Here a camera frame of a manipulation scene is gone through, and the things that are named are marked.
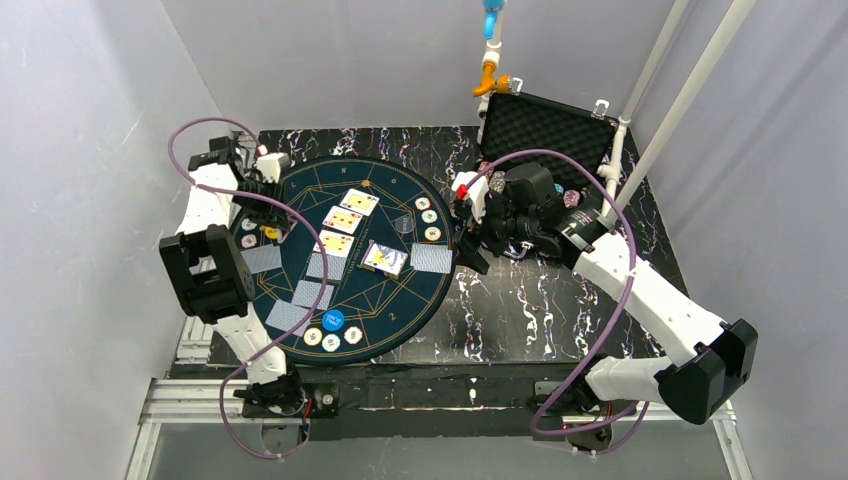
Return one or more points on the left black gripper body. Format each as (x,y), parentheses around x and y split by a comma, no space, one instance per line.
(263,210)

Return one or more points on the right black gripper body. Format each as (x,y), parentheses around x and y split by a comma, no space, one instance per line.
(478,225)

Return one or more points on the clear dealer button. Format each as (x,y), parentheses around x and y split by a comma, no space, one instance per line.
(405,224)

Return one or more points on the face up card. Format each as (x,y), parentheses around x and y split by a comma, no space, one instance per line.
(360,202)
(342,220)
(335,243)

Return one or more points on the face up card top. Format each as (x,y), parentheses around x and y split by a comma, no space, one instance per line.
(360,202)

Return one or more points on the face down community card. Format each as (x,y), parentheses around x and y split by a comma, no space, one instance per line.
(333,266)
(307,292)

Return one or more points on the blue small blind button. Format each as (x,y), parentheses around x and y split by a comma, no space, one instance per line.
(332,320)

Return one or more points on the red white poker chip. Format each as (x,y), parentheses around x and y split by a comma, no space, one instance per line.
(353,335)

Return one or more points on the light blue poker chip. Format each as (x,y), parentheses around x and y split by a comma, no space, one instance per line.
(331,343)

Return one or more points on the orange poker chip stack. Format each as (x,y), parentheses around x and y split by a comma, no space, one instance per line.
(249,241)

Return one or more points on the yellow big blind button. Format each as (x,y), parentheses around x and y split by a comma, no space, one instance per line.
(271,233)

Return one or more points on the playing card deck box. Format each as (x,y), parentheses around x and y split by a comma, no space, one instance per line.
(387,260)

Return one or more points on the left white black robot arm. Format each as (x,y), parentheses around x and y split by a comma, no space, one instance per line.
(209,274)

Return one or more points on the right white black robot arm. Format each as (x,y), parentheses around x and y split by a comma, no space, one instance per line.
(706,358)

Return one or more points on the purple chip row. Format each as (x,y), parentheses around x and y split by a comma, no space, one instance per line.
(572,198)

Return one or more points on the red white chip row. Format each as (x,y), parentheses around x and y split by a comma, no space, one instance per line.
(484,167)

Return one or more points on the black poker chip case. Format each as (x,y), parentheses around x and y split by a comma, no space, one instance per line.
(570,142)

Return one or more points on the orange pipe clamp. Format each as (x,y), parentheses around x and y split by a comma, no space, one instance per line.
(490,82)

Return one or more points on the round dark blue poker mat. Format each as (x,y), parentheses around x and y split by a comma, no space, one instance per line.
(388,310)

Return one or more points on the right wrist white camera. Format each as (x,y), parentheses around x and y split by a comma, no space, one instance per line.
(470,190)

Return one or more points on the aluminium rail left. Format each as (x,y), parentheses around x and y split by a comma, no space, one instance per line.
(192,331)

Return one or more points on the aluminium rail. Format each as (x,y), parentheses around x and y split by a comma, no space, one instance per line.
(414,428)
(192,331)

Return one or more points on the aluminium rail front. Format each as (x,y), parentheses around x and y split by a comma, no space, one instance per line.
(414,428)

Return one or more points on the white pvc pipe frame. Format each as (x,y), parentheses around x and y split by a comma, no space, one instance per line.
(691,41)

